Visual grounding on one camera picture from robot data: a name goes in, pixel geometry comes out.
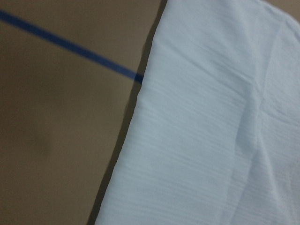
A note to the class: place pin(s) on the light blue button shirt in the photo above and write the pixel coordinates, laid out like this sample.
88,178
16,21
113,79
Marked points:
215,134

